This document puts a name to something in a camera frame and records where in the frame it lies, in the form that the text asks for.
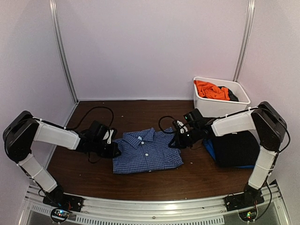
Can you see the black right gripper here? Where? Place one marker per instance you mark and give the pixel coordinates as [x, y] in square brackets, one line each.
[179, 144]

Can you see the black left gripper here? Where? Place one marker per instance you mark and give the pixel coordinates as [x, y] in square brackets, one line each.
[114, 148]

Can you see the orange garment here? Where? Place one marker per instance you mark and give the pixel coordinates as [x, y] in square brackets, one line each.
[209, 90]

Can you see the blue checked button shirt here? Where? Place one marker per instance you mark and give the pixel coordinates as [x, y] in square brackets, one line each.
[146, 151]

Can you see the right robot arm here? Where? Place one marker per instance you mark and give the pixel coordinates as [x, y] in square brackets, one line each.
[270, 127]

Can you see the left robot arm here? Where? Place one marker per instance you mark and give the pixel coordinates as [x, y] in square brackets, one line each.
[26, 131]

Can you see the white plastic laundry bin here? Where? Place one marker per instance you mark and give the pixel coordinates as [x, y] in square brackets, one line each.
[216, 108]

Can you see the folded blue garment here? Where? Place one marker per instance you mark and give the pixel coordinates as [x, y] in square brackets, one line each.
[209, 147]

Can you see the folded black garment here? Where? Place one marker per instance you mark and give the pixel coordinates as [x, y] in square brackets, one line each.
[236, 150]

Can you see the dark garment in bin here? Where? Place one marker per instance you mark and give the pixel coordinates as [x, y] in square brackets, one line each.
[229, 95]

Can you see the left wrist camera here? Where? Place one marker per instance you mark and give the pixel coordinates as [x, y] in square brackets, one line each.
[109, 136]

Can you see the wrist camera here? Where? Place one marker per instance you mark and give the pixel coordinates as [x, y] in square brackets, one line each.
[109, 136]
[180, 127]

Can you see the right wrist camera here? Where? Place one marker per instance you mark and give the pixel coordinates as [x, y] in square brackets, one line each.
[180, 127]

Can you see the aluminium front rail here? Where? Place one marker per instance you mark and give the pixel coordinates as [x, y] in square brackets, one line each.
[204, 211]

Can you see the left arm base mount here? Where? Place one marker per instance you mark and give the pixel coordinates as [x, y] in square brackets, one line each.
[64, 209]

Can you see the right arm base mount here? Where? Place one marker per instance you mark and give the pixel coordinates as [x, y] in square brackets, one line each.
[244, 204]

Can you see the right aluminium corner post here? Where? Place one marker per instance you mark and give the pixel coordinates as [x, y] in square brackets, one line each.
[245, 39]

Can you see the aluminium corner post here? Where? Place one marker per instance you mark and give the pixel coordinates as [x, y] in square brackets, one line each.
[245, 39]
[61, 50]

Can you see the left aluminium corner post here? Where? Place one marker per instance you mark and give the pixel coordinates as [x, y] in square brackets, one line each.
[61, 50]

